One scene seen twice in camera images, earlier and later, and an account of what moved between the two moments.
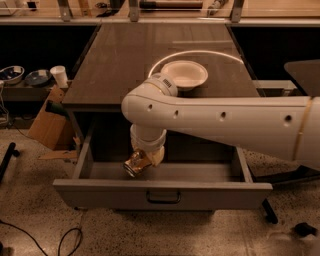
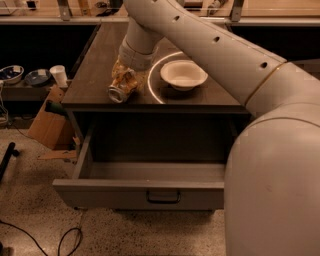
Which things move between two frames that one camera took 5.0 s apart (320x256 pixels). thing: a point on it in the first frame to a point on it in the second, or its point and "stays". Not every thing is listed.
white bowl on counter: (187, 74) stays
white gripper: (149, 144) to (134, 58)
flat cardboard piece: (64, 154) stays
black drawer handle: (157, 201) stays
